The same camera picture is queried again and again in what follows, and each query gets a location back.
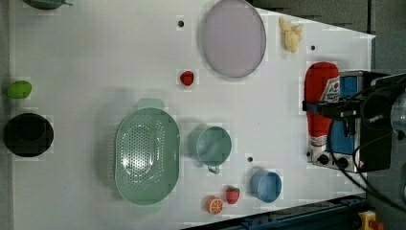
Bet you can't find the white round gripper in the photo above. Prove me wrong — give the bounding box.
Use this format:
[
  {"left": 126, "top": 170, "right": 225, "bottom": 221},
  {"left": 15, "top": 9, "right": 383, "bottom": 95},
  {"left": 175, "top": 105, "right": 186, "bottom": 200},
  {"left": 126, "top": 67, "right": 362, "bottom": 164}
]
[{"left": 302, "top": 74, "right": 406, "bottom": 134}]

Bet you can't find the yellow red clamp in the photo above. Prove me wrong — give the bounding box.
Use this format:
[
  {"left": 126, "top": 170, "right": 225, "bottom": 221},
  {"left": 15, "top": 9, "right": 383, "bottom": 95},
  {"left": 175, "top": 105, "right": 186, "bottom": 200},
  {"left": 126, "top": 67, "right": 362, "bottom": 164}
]
[{"left": 358, "top": 211, "right": 385, "bottom": 230}]

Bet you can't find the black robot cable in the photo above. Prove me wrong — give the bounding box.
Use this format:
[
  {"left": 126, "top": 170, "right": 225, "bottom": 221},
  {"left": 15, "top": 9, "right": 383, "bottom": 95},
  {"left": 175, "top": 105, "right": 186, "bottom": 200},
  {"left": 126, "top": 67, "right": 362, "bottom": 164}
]
[{"left": 327, "top": 119, "right": 406, "bottom": 214}]

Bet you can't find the lilac round plate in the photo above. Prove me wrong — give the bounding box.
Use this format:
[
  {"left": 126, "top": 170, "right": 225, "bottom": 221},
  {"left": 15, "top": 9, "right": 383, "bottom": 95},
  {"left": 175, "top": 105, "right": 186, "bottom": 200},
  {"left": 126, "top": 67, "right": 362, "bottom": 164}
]
[{"left": 201, "top": 0, "right": 266, "bottom": 78}]

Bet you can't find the red toy strawberry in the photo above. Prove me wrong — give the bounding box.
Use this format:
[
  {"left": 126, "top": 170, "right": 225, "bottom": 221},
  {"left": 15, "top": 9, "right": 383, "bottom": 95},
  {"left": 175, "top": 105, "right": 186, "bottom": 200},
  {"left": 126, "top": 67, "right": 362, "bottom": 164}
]
[
  {"left": 226, "top": 186, "right": 239, "bottom": 204},
  {"left": 180, "top": 71, "right": 194, "bottom": 86}
]

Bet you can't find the peeled toy banana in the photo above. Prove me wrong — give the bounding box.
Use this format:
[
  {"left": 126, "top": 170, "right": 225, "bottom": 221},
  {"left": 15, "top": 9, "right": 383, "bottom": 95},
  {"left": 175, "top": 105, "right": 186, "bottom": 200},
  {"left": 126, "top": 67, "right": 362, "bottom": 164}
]
[{"left": 280, "top": 17, "right": 304, "bottom": 53}]

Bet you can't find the green mug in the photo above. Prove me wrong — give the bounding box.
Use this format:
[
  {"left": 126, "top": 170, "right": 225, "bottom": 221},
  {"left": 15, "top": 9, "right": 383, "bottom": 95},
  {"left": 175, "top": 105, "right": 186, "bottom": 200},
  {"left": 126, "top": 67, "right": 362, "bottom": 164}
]
[{"left": 188, "top": 125, "right": 233, "bottom": 174}]

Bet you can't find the blue cup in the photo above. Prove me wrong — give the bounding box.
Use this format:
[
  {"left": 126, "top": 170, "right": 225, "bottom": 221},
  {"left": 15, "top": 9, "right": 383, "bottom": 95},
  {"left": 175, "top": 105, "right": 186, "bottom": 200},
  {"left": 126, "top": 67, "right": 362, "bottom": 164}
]
[{"left": 250, "top": 169, "right": 282, "bottom": 203}]

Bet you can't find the green oval strainer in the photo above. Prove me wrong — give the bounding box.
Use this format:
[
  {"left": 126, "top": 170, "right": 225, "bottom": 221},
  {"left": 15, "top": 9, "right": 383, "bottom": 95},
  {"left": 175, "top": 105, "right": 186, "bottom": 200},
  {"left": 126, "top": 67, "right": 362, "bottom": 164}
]
[{"left": 114, "top": 98, "right": 180, "bottom": 206}]

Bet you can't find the dark green bowl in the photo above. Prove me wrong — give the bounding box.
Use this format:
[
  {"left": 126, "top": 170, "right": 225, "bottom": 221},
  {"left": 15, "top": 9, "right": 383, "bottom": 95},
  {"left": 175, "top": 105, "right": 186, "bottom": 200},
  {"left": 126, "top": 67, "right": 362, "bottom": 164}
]
[{"left": 22, "top": 0, "right": 71, "bottom": 10}]

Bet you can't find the toy orange slice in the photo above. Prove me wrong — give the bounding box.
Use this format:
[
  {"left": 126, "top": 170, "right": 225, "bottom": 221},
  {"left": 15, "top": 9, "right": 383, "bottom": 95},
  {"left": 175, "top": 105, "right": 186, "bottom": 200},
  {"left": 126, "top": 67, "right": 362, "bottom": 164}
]
[{"left": 206, "top": 196, "right": 223, "bottom": 215}]

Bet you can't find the black round bowl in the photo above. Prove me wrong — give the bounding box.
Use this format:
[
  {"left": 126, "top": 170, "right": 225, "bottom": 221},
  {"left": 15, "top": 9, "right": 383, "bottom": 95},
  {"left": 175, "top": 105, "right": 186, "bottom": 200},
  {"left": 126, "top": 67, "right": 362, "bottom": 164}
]
[{"left": 3, "top": 113, "right": 54, "bottom": 157}]

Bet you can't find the green toy lime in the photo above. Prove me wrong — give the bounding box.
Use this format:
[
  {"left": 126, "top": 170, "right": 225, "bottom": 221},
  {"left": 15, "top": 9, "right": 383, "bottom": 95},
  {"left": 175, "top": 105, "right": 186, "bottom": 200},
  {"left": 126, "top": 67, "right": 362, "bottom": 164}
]
[{"left": 7, "top": 80, "right": 33, "bottom": 99}]

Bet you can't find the silver toaster oven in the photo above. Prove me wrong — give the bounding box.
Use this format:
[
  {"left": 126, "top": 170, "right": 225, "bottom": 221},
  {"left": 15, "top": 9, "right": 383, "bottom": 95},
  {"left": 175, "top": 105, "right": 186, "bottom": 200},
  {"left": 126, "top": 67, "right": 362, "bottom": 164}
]
[{"left": 306, "top": 70, "right": 394, "bottom": 173}]

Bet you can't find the red plush ketchup bottle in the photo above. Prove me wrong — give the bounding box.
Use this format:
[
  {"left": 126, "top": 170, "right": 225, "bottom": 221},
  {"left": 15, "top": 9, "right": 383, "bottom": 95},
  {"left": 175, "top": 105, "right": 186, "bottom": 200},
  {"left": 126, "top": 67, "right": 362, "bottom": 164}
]
[{"left": 304, "top": 62, "right": 341, "bottom": 152}]

